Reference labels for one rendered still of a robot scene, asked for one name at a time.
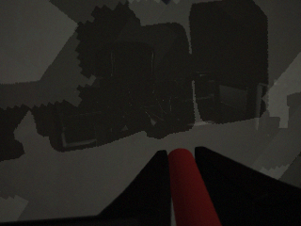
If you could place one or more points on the dark red peg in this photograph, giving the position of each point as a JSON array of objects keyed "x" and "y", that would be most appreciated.
[{"x": 190, "y": 196}]

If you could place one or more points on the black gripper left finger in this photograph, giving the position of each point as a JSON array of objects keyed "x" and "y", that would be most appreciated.
[{"x": 145, "y": 202}]

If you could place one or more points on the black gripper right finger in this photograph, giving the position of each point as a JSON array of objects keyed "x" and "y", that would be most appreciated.
[{"x": 243, "y": 196}]

